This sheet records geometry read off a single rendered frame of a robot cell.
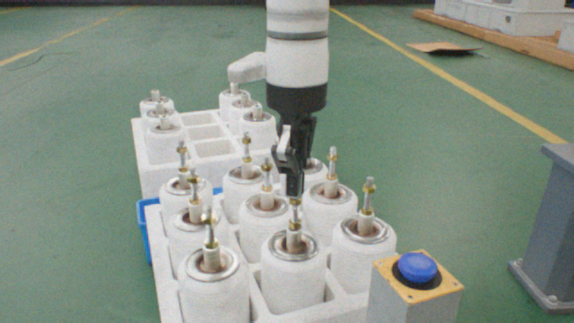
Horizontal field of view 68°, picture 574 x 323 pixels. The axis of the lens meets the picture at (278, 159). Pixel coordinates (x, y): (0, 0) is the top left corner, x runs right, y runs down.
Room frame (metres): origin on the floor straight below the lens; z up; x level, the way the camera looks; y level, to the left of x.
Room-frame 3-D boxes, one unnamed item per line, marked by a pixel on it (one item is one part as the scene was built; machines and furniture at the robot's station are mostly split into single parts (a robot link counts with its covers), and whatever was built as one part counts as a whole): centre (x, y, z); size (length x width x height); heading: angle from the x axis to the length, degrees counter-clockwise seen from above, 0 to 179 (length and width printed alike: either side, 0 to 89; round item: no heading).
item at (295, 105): (0.50, -0.02, 0.45); 0.08 x 0.08 x 0.09
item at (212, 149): (1.13, 0.21, 0.09); 0.39 x 0.39 x 0.18; 20
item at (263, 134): (1.06, 0.06, 0.16); 0.10 x 0.10 x 0.18
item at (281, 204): (0.62, 0.02, 0.25); 0.08 x 0.08 x 0.01
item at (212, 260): (0.46, 0.09, 0.26); 0.02 x 0.02 x 0.03
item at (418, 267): (0.37, -0.15, 0.32); 0.04 x 0.04 x 0.02
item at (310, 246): (0.50, -0.02, 0.25); 0.08 x 0.08 x 0.01
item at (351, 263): (0.54, -0.13, 0.16); 0.10 x 0.10 x 0.18
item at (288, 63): (0.51, 0.00, 0.53); 0.11 x 0.09 x 0.06; 71
